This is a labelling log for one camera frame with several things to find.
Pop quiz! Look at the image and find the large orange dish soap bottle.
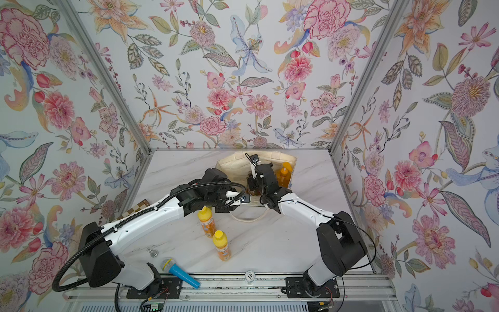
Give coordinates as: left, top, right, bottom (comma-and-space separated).
275, 162, 293, 188

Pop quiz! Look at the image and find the orange bottle yellow cap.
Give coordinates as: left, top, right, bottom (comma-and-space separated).
198, 206, 216, 238
213, 230, 231, 261

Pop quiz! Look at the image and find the cream canvas shopping bag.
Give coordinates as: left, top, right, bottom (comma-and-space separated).
216, 151, 297, 213

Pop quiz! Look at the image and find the orange bottle yellow cap front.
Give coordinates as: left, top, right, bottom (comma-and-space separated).
213, 230, 231, 261

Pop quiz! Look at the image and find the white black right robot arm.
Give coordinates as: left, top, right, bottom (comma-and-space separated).
248, 163, 368, 292

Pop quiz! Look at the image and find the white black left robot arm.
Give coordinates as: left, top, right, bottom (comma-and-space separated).
79, 168, 250, 295

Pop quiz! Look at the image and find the wooden checkerboard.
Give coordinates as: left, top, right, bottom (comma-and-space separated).
117, 199, 150, 220

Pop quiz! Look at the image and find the blue toy microphone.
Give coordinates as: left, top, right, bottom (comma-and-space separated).
161, 258, 200, 289

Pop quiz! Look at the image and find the green circuit board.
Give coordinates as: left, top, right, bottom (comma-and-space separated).
140, 302, 164, 312

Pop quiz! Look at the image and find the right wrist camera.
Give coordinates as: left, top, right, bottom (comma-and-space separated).
245, 153, 260, 179

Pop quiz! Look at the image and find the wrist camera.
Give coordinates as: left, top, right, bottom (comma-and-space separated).
225, 191, 251, 206
245, 153, 260, 179

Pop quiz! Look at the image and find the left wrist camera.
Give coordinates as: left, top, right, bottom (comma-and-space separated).
225, 191, 251, 206

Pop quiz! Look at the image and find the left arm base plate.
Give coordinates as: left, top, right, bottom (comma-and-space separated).
126, 276, 183, 300

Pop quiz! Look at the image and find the aluminium rail frame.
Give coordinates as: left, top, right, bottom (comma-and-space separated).
62, 272, 401, 311

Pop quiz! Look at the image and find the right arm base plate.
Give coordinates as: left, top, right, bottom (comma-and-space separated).
281, 276, 340, 299

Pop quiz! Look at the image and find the black corrugated cable conduit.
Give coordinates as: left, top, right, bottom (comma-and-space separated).
51, 181, 247, 293

